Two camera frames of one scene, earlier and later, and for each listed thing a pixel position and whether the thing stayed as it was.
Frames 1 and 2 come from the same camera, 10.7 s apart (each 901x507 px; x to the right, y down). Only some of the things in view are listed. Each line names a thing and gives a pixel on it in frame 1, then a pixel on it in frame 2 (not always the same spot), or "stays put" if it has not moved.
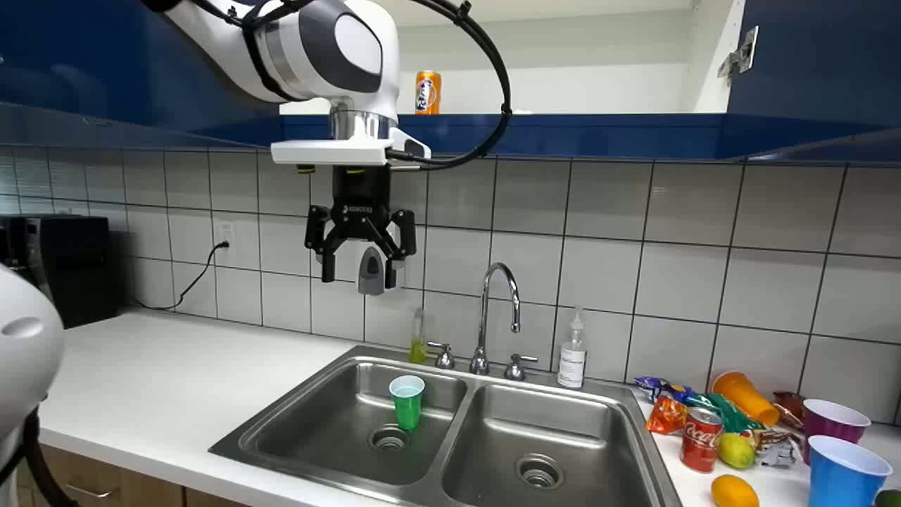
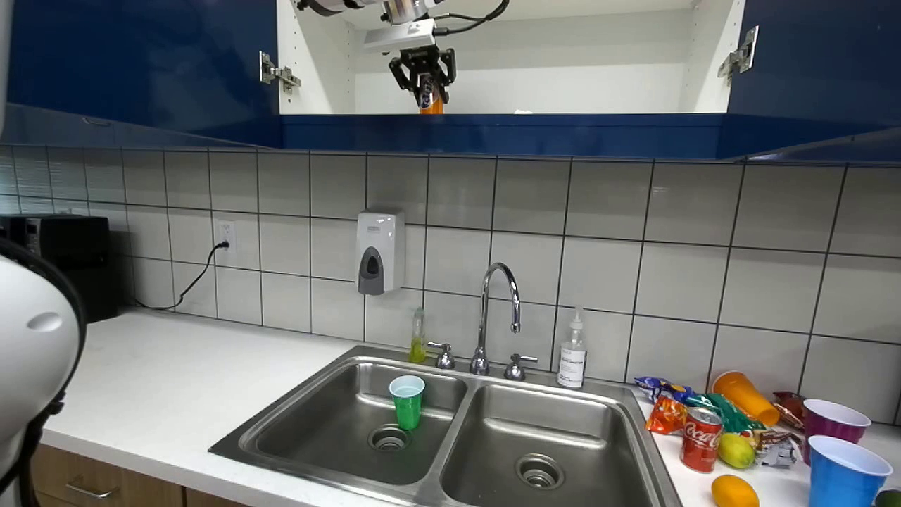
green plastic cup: (408, 401) stays put
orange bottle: (428, 92) stays put
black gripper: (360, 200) -> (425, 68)
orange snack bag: (668, 414) stays put
